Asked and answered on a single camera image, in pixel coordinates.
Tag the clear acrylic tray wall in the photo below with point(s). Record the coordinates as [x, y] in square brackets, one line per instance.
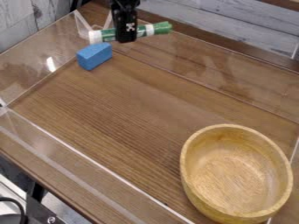
[111, 185]

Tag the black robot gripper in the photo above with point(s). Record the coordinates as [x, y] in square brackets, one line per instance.
[124, 19]

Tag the black metal table frame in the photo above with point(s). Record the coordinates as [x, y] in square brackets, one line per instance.
[35, 213]

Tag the light wooden bowl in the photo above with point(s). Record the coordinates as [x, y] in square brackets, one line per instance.
[237, 175]

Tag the green and white marker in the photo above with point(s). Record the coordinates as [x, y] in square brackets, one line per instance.
[144, 30]

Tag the clear acrylic corner bracket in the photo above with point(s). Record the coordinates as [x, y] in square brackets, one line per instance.
[90, 32]

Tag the blue foam block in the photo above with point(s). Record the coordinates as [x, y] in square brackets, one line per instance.
[94, 55]

